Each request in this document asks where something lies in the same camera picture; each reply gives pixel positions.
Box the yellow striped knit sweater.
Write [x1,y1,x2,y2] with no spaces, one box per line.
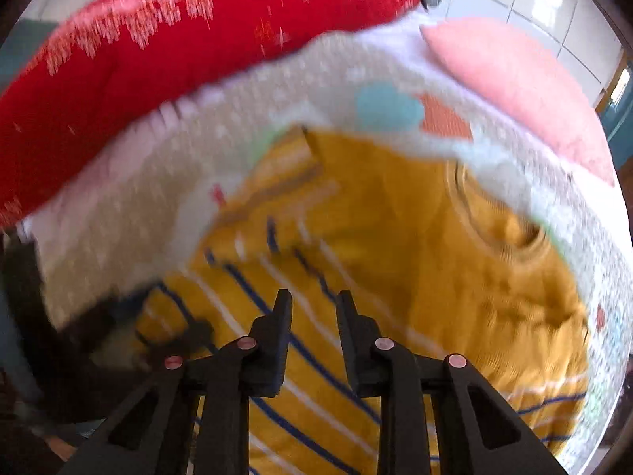
[135,127,588,474]

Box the heart patterned quilted bedspread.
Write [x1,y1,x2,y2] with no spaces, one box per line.
[28,9,632,474]

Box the red floral quilt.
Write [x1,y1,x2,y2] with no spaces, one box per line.
[1,0,421,226]

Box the pink pillow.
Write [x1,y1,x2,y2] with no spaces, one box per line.
[421,16,617,186]

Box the white glossy wardrobe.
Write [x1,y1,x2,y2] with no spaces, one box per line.
[430,0,632,106]

